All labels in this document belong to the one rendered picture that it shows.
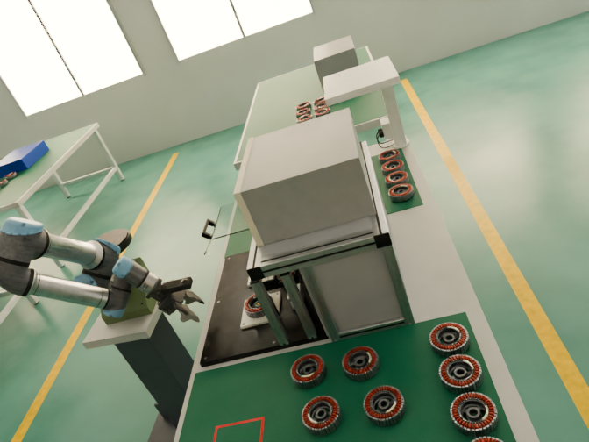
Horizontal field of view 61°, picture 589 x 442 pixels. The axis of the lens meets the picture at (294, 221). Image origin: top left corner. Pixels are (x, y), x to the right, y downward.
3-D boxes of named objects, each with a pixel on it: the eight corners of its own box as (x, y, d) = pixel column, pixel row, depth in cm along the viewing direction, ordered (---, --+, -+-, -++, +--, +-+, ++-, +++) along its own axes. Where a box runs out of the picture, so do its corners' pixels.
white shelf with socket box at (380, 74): (351, 182, 253) (324, 99, 230) (346, 153, 284) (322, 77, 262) (419, 163, 246) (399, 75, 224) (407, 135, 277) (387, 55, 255)
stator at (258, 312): (245, 322, 184) (241, 315, 182) (248, 302, 193) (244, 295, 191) (273, 315, 182) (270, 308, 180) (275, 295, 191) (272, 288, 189)
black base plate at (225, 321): (202, 367, 176) (199, 363, 175) (227, 260, 231) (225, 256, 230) (329, 338, 167) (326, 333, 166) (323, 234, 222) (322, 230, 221)
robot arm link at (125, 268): (122, 253, 183) (124, 254, 175) (148, 269, 187) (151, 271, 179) (109, 271, 181) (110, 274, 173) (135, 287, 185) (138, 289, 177)
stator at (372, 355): (346, 386, 148) (343, 378, 146) (343, 358, 158) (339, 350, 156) (383, 376, 147) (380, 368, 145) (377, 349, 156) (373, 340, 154)
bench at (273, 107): (272, 252, 366) (232, 164, 329) (283, 150, 523) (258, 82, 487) (421, 211, 345) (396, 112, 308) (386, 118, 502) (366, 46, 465)
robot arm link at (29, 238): (95, 273, 211) (-19, 254, 160) (106, 239, 213) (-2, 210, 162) (117, 281, 207) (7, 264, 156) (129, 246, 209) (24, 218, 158)
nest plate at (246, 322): (241, 329, 183) (240, 326, 182) (245, 302, 196) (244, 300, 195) (280, 320, 180) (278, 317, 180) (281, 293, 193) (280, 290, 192)
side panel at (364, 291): (332, 342, 165) (301, 268, 150) (331, 335, 168) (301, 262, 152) (415, 323, 160) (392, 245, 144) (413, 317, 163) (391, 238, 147)
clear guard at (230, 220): (203, 255, 189) (197, 243, 186) (214, 222, 210) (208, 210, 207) (284, 232, 183) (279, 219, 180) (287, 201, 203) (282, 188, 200)
